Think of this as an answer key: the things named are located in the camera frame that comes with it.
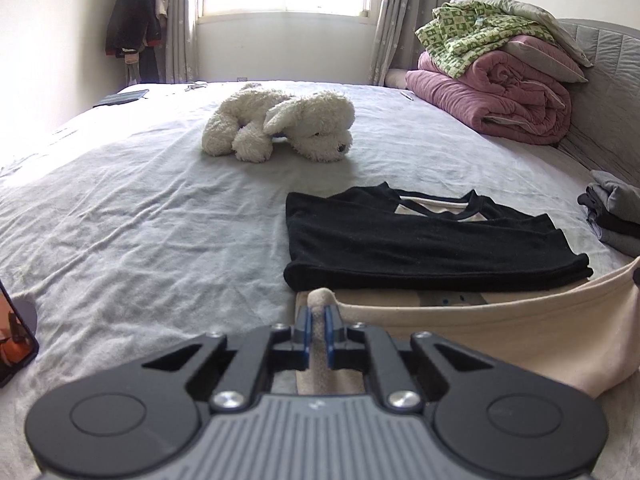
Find dark clothes hanging on rack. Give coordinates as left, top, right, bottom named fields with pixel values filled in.
left=104, top=0, right=169, bottom=84

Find grey padded headboard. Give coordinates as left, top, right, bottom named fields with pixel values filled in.
left=559, top=18, right=639, bottom=186

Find bottom grey folded garment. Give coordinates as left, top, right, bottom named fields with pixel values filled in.
left=598, top=228, right=640, bottom=258

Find black and cream raglan sweatshirt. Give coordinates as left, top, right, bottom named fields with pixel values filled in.
left=283, top=184, right=639, bottom=396

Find white plush dog toy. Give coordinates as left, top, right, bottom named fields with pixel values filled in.
left=201, top=86, right=355, bottom=162

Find top grey folded garment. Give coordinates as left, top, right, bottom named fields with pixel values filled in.
left=591, top=170, right=640, bottom=223

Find green patterned blanket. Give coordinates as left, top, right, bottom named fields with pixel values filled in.
left=416, top=0, right=554, bottom=78

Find grey pink pillow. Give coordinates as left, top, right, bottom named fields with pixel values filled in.
left=502, top=0, right=596, bottom=85

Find grey folded garment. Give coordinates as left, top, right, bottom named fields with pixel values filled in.
left=591, top=170, right=640, bottom=223
left=598, top=228, right=640, bottom=258

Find grey bed sheet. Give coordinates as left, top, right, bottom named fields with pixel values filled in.
left=1, top=84, right=626, bottom=479

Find pink folded quilt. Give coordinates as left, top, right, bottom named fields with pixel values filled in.
left=405, top=50, right=572, bottom=145

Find grey dotted curtain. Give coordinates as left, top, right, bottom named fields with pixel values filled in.
left=369, top=0, right=447, bottom=86

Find black folded garment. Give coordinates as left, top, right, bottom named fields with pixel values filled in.
left=577, top=192, right=640, bottom=237

